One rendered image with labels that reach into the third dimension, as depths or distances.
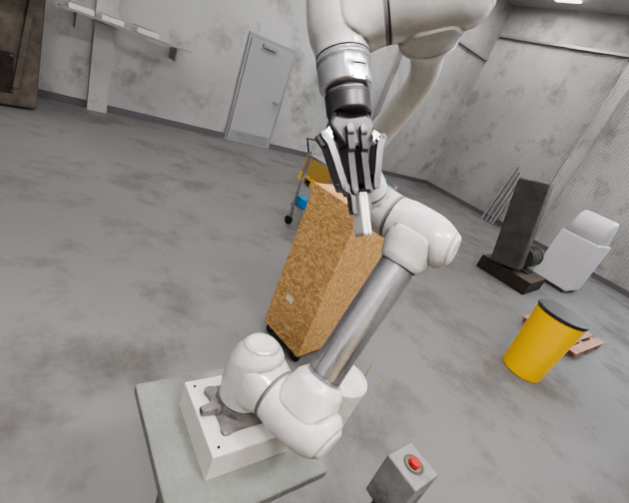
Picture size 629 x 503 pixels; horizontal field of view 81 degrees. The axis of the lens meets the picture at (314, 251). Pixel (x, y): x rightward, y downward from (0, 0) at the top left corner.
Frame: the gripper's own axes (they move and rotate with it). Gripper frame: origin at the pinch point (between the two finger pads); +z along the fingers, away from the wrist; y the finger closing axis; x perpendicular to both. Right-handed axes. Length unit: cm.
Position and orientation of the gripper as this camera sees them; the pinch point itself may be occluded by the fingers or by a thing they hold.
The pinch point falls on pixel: (360, 215)
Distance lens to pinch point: 61.8
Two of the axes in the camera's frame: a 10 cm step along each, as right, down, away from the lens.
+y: 8.9, -1.0, 4.3
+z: 1.2, 9.9, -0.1
